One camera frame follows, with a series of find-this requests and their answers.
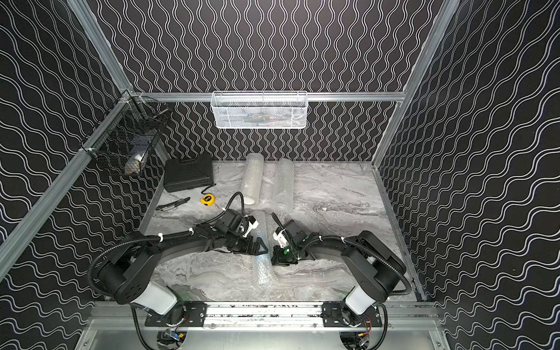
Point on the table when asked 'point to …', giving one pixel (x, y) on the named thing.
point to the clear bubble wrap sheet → (261, 227)
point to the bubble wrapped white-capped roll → (253, 178)
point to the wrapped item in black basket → (139, 145)
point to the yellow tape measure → (208, 199)
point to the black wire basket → (122, 142)
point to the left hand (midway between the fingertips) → (260, 248)
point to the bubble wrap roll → (284, 184)
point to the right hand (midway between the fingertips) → (270, 262)
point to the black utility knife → (170, 205)
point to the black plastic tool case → (188, 173)
